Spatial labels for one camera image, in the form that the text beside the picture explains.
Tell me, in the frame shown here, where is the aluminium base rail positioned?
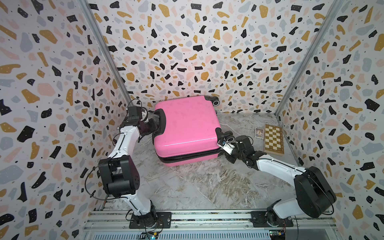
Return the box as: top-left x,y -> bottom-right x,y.
80,210 -> 342,240

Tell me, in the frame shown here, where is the wooden folding chessboard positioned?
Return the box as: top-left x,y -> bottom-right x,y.
264,124 -> 285,156

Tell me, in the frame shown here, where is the purple playing card box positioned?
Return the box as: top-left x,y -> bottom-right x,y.
255,128 -> 264,139

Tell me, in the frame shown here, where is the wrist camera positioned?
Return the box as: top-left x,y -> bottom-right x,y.
218,139 -> 236,155
124,106 -> 144,127

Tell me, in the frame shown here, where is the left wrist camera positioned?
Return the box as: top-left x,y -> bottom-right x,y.
124,106 -> 144,127

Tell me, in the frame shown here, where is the pink hard-shell suitcase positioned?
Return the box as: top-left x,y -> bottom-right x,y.
152,96 -> 235,167

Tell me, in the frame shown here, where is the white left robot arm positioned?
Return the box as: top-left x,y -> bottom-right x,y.
98,119 -> 158,228

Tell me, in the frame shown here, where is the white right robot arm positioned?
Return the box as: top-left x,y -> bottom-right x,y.
218,136 -> 337,227

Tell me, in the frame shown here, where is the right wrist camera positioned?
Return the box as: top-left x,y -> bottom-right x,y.
218,139 -> 236,155

